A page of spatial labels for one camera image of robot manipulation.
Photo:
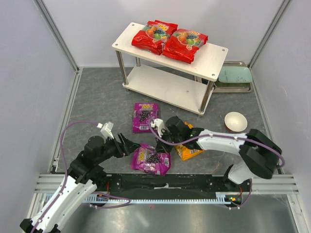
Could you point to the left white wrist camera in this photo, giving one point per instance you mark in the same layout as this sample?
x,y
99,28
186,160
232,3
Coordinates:
x,y
106,129

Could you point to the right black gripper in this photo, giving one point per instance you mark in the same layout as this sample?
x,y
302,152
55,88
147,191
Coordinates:
x,y
164,141

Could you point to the white slotted cable duct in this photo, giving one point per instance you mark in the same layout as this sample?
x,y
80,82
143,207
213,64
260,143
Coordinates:
x,y
139,196

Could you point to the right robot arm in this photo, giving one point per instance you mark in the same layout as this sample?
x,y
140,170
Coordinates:
x,y
260,155

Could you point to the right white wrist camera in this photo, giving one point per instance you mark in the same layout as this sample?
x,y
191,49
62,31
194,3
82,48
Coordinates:
x,y
157,126

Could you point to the metal tray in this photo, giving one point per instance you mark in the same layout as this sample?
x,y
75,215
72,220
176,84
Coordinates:
x,y
233,87

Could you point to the purple grape candy bag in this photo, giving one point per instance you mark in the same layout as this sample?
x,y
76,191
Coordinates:
x,y
147,160
143,112

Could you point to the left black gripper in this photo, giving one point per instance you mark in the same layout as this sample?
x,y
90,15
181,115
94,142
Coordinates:
x,y
121,145

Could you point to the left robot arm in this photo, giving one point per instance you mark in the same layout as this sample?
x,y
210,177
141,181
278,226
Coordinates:
x,y
83,177

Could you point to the white two-tier wooden shelf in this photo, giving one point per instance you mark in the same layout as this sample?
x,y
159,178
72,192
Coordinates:
x,y
184,93

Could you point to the red fruit candy bag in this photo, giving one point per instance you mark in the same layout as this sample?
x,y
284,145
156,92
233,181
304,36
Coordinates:
x,y
183,45
154,36

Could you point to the white and red bowl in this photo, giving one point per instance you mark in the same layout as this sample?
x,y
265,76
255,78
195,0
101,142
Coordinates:
x,y
235,122

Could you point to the orange mango candy bag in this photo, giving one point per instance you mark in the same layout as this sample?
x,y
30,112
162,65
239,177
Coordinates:
x,y
185,153

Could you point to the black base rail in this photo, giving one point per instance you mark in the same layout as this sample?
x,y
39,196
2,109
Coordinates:
x,y
122,182

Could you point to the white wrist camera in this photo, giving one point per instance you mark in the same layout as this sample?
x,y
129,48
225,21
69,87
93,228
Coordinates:
x,y
157,126
106,129

